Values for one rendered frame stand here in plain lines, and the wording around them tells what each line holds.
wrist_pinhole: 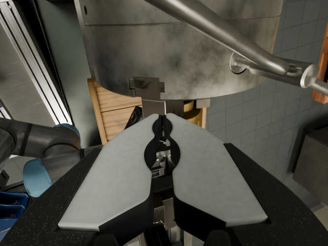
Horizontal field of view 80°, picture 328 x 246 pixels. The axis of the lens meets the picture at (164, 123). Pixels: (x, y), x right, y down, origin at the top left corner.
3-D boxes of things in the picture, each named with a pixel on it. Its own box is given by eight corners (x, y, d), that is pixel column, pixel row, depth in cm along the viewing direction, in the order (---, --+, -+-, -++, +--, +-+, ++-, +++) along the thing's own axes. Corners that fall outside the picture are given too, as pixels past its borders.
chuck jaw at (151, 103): (160, 56, 36) (129, 75, 26) (187, 57, 34) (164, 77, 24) (163, 112, 41) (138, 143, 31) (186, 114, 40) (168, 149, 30)
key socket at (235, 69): (238, 48, 27) (254, 51, 25) (228, 71, 28) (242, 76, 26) (221, 39, 25) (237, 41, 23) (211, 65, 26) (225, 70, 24)
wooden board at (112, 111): (86, 78, 54) (87, 82, 51) (202, 62, 64) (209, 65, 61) (107, 162, 69) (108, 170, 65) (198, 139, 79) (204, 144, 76)
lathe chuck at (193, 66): (76, 22, 42) (104, 30, 16) (201, 14, 53) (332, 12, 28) (86, 65, 46) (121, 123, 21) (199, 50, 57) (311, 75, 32)
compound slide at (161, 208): (131, 203, 67) (134, 215, 63) (159, 194, 70) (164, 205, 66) (138, 238, 77) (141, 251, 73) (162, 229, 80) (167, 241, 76)
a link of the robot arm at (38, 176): (26, 150, 40) (14, 178, 33) (83, 138, 43) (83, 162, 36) (39, 178, 44) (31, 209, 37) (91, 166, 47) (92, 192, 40)
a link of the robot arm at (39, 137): (37, 114, 48) (26, 137, 39) (84, 124, 54) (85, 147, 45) (30, 141, 51) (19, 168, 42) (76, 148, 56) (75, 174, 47)
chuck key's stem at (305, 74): (234, 51, 27) (324, 67, 18) (227, 66, 28) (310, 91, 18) (222, 45, 26) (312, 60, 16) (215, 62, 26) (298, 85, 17)
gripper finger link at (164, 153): (178, 140, 47) (143, 149, 45) (178, 134, 46) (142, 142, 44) (186, 152, 43) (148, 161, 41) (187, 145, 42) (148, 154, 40)
